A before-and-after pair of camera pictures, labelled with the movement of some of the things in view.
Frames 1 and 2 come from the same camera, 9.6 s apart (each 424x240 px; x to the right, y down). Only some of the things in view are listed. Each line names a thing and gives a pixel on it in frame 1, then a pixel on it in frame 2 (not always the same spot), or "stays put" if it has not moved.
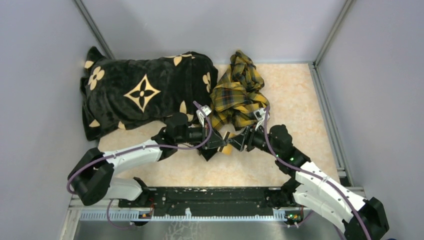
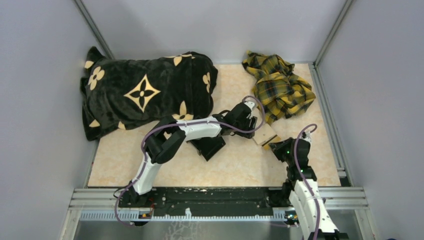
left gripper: (214, 141) to (252, 124)
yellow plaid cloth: (237, 95) to (276, 89)
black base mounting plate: (214, 201) stays put
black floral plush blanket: (118, 93) stays put
